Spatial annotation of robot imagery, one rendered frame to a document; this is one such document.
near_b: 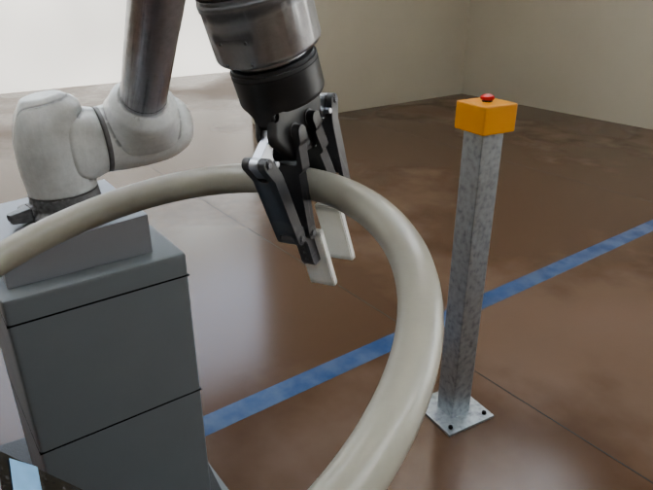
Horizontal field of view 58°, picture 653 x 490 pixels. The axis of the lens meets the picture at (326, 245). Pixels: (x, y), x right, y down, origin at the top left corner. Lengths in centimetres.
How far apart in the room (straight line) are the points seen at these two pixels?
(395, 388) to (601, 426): 199
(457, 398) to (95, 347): 121
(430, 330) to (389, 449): 8
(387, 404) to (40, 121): 117
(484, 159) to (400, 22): 564
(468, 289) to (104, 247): 108
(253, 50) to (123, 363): 113
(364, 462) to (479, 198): 150
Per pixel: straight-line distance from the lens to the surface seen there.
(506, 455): 209
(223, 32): 47
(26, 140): 142
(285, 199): 51
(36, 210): 148
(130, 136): 140
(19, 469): 85
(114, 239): 142
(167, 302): 147
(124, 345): 148
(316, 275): 61
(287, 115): 51
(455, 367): 204
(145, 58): 124
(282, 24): 46
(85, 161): 142
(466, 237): 182
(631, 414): 240
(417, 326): 36
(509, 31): 773
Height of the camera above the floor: 139
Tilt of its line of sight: 24 degrees down
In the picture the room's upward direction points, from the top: straight up
